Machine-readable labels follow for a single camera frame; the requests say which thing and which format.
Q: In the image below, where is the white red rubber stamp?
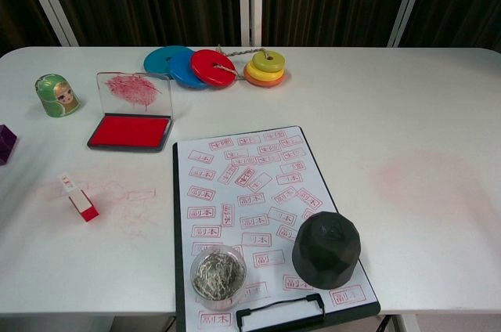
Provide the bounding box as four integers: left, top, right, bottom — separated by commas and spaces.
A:
58, 174, 99, 223

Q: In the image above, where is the orange disc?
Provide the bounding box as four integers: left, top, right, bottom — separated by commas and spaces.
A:
243, 67, 286, 88

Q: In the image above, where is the yellow disc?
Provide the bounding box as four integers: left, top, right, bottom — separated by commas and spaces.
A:
244, 61, 286, 81

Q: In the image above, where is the lime green small disc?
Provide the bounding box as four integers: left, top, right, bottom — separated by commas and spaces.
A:
251, 50, 286, 73

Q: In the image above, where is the red disc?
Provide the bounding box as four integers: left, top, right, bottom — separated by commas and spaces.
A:
190, 49, 238, 88

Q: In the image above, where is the blue disc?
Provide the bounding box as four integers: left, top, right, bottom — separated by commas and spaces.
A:
168, 51, 208, 89

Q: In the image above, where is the red ink pad clear lid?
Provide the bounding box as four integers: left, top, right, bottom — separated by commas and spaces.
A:
86, 71, 175, 152

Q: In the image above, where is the teal disc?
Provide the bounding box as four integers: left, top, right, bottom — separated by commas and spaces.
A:
142, 45, 196, 77

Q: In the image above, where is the black faceted cup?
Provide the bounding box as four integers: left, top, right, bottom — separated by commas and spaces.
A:
291, 210, 362, 291

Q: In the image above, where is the clear round box of clips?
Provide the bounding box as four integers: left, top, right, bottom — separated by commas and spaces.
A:
189, 244, 248, 313

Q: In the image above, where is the black clipboard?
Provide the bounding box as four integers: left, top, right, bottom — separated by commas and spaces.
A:
172, 125, 381, 332

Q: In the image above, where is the green matryoshka doll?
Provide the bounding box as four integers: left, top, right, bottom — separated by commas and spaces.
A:
34, 72, 82, 117

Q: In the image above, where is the purple block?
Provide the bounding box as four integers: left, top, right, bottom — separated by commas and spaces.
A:
0, 124, 19, 166

